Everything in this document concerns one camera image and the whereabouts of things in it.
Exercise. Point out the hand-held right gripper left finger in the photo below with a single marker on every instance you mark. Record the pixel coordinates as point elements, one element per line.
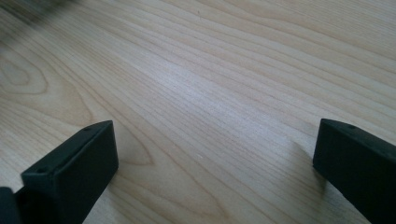
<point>73,171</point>

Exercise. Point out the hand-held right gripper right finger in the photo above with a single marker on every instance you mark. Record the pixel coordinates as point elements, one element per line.
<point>358,161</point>

